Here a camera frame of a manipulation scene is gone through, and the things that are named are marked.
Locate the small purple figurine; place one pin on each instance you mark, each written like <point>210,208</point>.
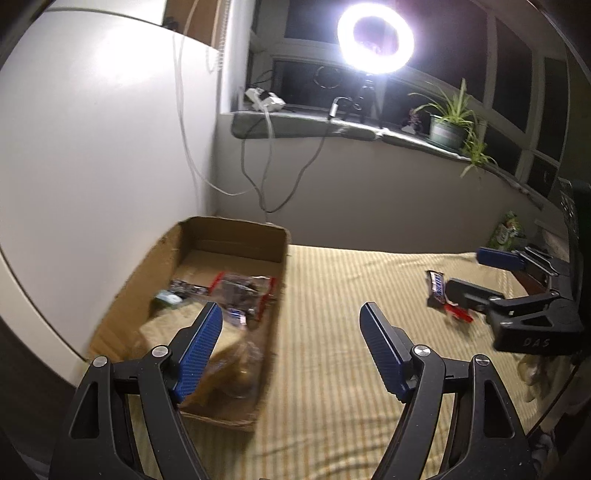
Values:
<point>412,122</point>

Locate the striped bed mat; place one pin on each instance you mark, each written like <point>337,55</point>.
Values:
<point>323,369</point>

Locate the white power strip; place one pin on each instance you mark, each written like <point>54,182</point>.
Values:
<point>265,99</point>

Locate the green snack bag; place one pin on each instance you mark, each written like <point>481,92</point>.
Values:
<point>505,230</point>

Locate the cardboard box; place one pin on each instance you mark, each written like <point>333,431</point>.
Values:
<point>138,295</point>

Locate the black tripod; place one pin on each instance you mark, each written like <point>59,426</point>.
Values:
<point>367,99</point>

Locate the potted spider plant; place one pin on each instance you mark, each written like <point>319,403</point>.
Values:
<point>445,131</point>

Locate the clear packet with red edges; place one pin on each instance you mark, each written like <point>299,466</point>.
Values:
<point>242,290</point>

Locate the green candy packet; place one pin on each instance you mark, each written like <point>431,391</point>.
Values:
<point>168,300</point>

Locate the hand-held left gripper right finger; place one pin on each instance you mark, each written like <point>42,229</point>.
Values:
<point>381,346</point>

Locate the window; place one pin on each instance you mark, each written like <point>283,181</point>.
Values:
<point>304,78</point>

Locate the person's right hand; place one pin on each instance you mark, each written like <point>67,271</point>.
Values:
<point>538,376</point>

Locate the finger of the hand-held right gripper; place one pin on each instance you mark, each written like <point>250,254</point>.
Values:
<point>498,257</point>
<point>466,290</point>

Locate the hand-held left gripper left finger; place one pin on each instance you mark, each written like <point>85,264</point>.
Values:
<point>201,346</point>

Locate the clear plastic snack bag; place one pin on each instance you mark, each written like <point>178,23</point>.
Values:
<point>231,360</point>

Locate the red snack packet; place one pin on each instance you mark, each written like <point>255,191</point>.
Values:
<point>459,314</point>

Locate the dark snack bar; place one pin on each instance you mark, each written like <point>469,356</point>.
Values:
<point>187,287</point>

